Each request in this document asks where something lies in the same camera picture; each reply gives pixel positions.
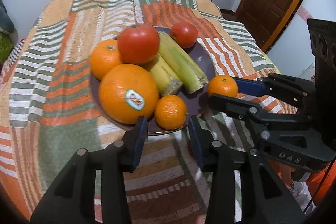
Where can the red tomato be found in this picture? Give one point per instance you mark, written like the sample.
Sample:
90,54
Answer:
138,43
183,34

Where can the plain orange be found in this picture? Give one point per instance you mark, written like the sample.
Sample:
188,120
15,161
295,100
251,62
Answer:
103,59

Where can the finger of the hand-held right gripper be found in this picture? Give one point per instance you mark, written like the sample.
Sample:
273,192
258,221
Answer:
236,107
249,86

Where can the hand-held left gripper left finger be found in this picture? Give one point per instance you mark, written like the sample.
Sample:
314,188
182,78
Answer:
137,142

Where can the grey green plush pillow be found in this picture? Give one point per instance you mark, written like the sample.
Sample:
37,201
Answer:
5,16

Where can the small mandarin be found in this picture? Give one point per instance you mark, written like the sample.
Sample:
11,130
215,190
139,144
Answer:
170,112
222,85

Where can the black white checkered cloth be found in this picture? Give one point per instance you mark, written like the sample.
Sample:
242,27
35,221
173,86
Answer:
15,52

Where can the purple plate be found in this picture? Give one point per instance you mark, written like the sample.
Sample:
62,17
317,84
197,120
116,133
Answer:
202,61

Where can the large orange with sticker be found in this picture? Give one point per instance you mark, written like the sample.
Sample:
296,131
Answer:
120,98

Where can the white wardrobe door pink hearts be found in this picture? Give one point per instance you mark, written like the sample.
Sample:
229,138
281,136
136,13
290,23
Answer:
296,37

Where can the orange garment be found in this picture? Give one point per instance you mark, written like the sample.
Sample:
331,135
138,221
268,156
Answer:
319,182

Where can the green sugarcane piece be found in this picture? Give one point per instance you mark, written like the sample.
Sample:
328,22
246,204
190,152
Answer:
181,62

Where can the striped patchwork blanket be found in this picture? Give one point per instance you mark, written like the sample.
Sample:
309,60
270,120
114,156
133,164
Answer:
65,61

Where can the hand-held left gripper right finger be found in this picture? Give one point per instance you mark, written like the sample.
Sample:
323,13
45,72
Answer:
196,142

